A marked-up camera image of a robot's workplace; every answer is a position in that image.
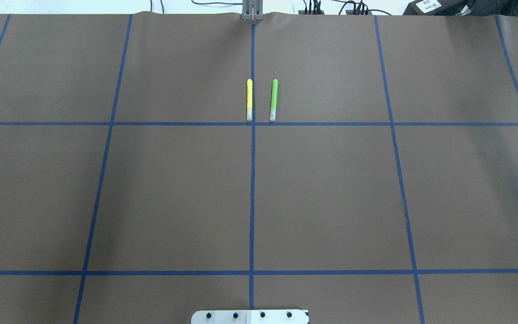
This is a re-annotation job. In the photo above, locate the white central pedestal column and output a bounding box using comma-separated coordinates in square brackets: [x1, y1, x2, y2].
[191, 309, 310, 324]

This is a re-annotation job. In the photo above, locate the yellow highlighter pen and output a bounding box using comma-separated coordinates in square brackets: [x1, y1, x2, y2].
[246, 78, 254, 122]

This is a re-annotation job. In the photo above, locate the black labelled box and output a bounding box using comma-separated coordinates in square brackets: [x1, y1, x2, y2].
[403, 0, 471, 16]

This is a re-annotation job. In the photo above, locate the green highlighter pen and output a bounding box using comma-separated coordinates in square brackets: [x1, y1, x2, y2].
[269, 79, 279, 122]

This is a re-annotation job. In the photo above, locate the aluminium frame post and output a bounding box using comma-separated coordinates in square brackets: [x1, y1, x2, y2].
[241, 0, 264, 23]

